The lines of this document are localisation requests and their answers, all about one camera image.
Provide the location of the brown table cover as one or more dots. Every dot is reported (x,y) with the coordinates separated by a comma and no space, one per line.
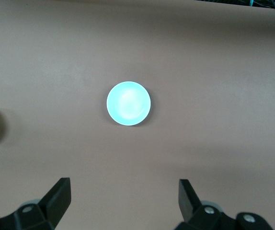
(137,48)

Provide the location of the light blue bowl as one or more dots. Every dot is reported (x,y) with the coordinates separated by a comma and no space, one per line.
(128,103)

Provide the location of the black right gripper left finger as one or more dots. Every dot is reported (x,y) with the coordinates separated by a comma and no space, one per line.
(44,215)

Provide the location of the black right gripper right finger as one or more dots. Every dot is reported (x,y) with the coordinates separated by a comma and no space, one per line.
(199,218)

